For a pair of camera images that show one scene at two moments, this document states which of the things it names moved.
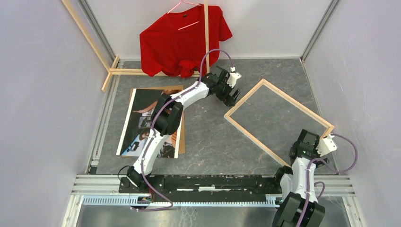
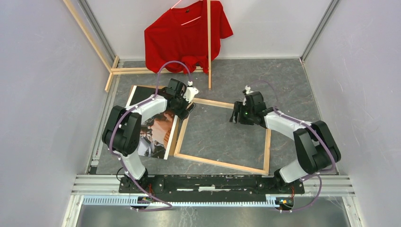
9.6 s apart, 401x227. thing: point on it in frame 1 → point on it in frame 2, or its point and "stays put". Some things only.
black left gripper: x=231 y=102 → x=183 y=114
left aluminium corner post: x=98 y=32 stays put
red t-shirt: x=173 y=44 stays put
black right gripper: x=318 y=163 → x=239 y=107
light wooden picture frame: x=249 y=96 → x=182 y=131
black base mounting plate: x=208 y=188 stays put
